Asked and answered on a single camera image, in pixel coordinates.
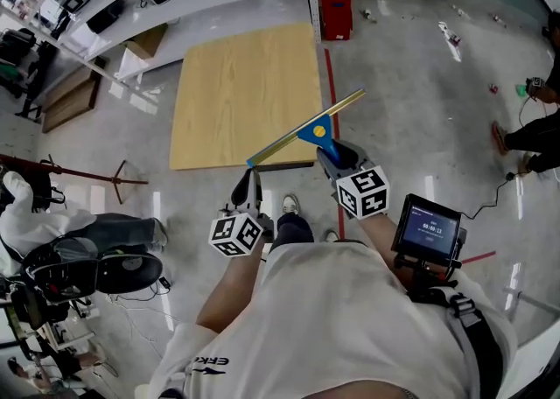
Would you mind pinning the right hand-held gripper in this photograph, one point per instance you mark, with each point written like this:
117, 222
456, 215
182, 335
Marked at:
363, 194

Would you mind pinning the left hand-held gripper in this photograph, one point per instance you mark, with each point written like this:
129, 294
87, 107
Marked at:
236, 234

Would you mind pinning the blue squeegee with brass blade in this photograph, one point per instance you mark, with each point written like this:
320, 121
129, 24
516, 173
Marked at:
318, 130

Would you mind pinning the person's right forearm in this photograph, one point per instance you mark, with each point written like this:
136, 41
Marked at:
385, 244

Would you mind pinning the person's left forearm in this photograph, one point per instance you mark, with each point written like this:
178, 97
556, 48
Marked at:
231, 290

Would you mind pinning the person's white shoe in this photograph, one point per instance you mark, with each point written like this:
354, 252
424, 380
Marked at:
331, 235
290, 205

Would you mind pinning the person's dark trouser leg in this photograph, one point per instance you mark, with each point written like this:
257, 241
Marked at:
292, 231

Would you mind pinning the light wooden table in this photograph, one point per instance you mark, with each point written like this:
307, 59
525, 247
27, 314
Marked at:
245, 91

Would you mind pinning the black wrist-mounted screen device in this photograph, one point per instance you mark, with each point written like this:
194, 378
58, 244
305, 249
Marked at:
431, 231

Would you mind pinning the red tool box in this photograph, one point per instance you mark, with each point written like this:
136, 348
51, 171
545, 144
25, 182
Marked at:
334, 3

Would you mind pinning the person's white t-shirt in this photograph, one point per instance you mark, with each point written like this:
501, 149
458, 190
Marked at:
332, 327

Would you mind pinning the black office chair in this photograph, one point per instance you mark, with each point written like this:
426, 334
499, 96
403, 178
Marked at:
105, 272

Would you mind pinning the dark red coat stand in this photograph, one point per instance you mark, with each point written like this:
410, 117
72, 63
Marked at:
79, 174

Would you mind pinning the short red floor tape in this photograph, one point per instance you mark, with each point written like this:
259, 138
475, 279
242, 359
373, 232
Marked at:
479, 257

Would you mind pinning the brown cardboard box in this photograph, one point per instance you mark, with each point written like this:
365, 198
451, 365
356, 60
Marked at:
146, 40

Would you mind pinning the small green object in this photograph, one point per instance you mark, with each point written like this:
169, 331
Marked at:
521, 90

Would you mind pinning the brown wooden crate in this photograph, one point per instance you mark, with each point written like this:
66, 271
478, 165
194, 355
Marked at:
70, 100

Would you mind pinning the black case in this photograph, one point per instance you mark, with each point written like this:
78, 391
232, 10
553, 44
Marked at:
105, 17

